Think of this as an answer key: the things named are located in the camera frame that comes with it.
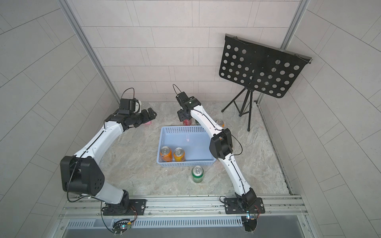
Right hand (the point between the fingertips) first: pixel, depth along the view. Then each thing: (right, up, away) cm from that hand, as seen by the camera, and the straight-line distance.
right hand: (186, 115), depth 97 cm
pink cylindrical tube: (-18, -4, -22) cm, 28 cm away
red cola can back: (+1, -5, -4) cm, 6 cm away
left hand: (-18, +1, -11) cm, 21 cm away
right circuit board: (+32, -51, -30) cm, 67 cm away
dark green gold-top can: (+8, -5, -1) cm, 9 cm away
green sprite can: (+8, -29, -25) cm, 39 cm away
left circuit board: (-28, -51, -29) cm, 65 cm away
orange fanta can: (-9, -21, -19) cm, 30 cm away
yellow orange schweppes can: (-2, -21, -19) cm, 29 cm away
